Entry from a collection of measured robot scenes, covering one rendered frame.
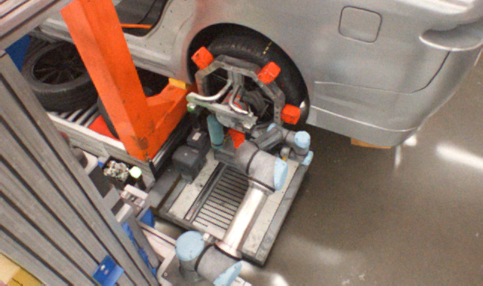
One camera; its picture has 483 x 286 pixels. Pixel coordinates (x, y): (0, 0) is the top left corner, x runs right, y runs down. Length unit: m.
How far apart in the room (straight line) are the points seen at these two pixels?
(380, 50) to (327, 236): 1.39
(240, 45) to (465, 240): 1.93
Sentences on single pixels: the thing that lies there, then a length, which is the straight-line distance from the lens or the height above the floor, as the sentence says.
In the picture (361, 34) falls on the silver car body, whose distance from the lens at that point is 1.75.
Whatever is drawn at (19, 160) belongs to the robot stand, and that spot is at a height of 1.82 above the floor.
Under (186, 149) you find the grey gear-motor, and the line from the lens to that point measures 2.59.
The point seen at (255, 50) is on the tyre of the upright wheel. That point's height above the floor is 1.17.
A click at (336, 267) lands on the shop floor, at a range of 2.64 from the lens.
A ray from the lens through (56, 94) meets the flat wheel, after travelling 3.19.
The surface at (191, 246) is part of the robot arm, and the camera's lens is 1.54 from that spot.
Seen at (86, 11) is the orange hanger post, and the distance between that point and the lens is 1.73.
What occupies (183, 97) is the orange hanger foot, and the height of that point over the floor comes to 0.67.
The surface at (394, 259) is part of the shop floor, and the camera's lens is 2.75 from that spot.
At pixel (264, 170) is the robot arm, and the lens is 1.49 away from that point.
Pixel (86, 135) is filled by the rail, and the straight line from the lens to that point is 2.95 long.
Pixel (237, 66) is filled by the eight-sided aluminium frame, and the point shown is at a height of 1.12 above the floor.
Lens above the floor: 2.44
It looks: 50 degrees down
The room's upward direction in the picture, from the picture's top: 5 degrees counter-clockwise
